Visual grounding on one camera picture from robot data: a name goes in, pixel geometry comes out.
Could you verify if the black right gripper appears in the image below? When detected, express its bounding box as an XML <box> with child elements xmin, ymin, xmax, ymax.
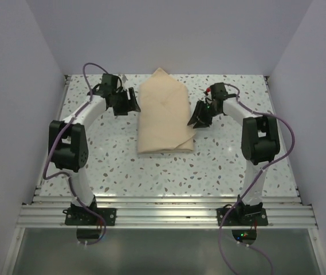
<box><xmin>188</xmin><ymin>101</ymin><xmax>221</xmax><ymax>129</ymax></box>

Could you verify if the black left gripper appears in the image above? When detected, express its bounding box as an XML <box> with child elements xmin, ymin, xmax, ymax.
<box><xmin>112</xmin><ymin>87</ymin><xmax>140</xmax><ymax>116</ymax></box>

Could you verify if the beige cloth mat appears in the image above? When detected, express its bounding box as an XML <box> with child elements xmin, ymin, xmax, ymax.
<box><xmin>137</xmin><ymin>68</ymin><xmax>195</xmax><ymax>154</ymax></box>

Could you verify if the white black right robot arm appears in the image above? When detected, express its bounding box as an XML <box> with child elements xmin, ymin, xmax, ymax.
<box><xmin>187</xmin><ymin>82</ymin><xmax>280</xmax><ymax>225</ymax></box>

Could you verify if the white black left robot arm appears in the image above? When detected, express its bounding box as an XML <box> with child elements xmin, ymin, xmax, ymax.
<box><xmin>42</xmin><ymin>73</ymin><xmax>141</xmax><ymax>225</ymax></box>

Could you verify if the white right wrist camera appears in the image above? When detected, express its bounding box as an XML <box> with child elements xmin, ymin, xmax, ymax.
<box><xmin>204</xmin><ymin>88</ymin><xmax>212</xmax><ymax>101</ymax></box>

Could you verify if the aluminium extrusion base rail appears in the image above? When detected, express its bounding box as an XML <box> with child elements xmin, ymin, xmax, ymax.
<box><xmin>15</xmin><ymin>74</ymin><xmax>321</xmax><ymax>230</ymax></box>

